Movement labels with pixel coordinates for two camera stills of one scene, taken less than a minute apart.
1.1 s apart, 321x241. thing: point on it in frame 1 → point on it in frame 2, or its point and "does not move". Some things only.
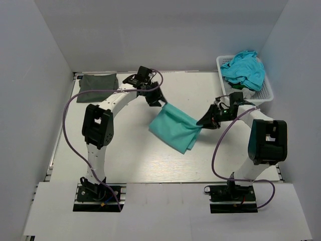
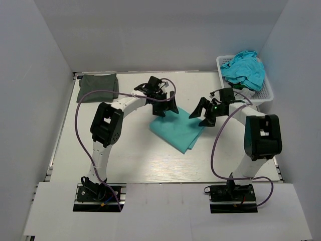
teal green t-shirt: [175, 128] does not move
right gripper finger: [211, 118] → [203, 103]
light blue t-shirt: [246, 67] does not move
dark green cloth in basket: [238, 87] does not move
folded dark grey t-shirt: [101, 82] does not move
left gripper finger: [153, 99] → [172, 106]
